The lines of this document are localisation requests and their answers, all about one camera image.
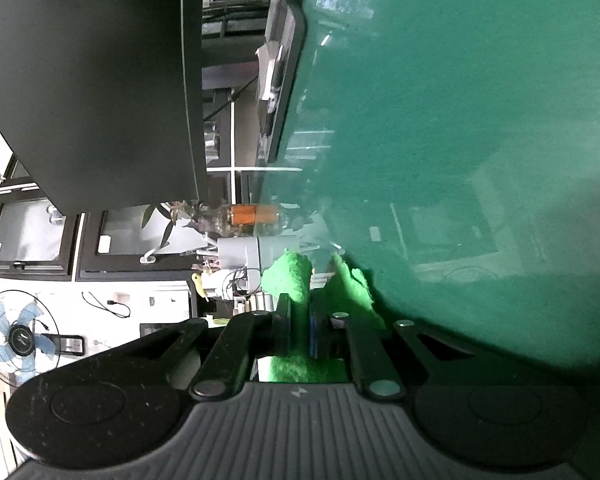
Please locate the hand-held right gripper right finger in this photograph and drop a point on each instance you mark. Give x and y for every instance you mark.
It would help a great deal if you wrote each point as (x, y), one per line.
(313, 332)

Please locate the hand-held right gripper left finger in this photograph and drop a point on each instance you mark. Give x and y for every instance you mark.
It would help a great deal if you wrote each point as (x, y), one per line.
(284, 327)

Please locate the green cleaning cloth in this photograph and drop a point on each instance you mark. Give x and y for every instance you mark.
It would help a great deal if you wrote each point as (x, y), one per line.
(294, 275)

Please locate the small yellow object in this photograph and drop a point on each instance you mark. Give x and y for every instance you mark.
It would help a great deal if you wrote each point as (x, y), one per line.
(198, 286)

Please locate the clear bottle with orange label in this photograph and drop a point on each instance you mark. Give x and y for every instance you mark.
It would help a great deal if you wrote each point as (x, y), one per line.
(241, 215)

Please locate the small black screen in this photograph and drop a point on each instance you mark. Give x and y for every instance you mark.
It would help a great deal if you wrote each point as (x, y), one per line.
(155, 330)

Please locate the potted plant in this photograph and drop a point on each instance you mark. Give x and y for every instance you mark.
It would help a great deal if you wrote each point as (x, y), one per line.
(172, 216)

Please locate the black framed window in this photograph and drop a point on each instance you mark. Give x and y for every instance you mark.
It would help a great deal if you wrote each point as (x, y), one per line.
(27, 230)
(130, 232)

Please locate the large black panel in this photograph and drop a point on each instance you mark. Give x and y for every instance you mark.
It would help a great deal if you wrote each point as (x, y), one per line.
(90, 85)

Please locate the wall fan with blue blades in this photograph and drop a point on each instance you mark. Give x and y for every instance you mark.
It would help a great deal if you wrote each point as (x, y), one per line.
(21, 340)

